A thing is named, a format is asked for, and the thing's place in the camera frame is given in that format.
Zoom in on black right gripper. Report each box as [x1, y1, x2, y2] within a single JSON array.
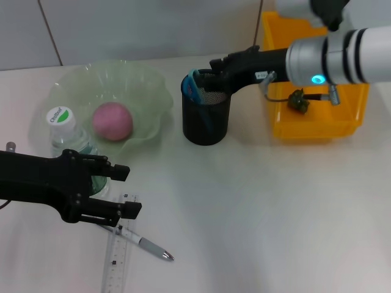
[[202, 45, 290, 94]]

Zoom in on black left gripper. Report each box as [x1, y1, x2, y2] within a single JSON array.
[[0, 148, 131, 223]]

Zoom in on blue scissors with sheath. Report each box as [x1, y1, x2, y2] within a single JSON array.
[[182, 68, 215, 132]]

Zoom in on pink peach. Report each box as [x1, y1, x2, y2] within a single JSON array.
[[92, 102, 134, 141]]

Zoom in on clear plastic ruler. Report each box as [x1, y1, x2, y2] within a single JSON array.
[[100, 194, 138, 293]]

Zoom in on clear water bottle green label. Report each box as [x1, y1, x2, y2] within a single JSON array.
[[45, 105, 110, 197]]

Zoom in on green plastic wrapper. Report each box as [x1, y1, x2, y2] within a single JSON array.
[[288, 88, 311, 114]]

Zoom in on grey silver ballpoint pen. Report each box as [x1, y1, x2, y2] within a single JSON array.
[[97, 224, 175, 262]]

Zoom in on black mesh pen cup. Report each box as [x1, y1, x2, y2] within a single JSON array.
[[181, 69, 232, 147]]

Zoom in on pale green glass fruit plate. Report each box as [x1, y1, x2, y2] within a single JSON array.
[[45, 60, 175, 159]]

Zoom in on yellow plastic bin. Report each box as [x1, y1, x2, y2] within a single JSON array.
[[261, 11, 370, 144]]

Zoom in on right gripper cable with plug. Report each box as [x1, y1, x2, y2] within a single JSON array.
[[259, 71, 342, 106]]

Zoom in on silver black wrist camera box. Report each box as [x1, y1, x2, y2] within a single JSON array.
[[274, 0, 351, 32]]

